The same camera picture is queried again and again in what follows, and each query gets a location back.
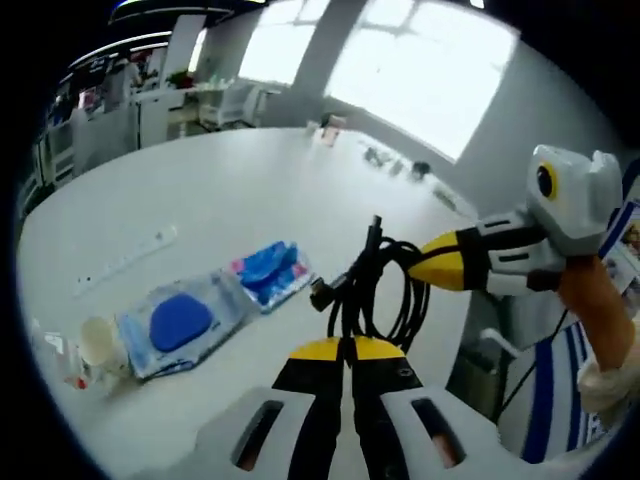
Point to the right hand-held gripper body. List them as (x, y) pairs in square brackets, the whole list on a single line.
[(580, 205)]

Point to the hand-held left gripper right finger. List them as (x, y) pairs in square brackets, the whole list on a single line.
[(450, 430)]

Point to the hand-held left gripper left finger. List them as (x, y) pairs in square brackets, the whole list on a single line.
[(250, 440)]

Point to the wet wipes pack blue lid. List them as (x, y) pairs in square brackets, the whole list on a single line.
[(180, 320)]

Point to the blue pink packet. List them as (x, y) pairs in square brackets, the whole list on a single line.
[(272, 272)]

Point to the clear plastic bottle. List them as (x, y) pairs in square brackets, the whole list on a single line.
[(57, 355)]

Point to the tangle of small items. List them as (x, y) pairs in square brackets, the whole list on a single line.
[(380, 157)]

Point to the grey office chair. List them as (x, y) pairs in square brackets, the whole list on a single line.
[(482, 350)]

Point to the small dark object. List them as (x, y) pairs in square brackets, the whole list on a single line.
[(420, 170)]

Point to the blue striped cloth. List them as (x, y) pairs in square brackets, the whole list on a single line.
[(550, 400)]

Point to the white table power strip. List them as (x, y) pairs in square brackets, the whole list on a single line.
[(125, 260)]

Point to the white table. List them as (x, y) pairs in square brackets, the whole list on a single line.
[(225, 190)]

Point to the white mesh chair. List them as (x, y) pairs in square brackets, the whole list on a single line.
[(232, 105)]

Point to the potted green plant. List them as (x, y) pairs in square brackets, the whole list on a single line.
[(181, 80)]

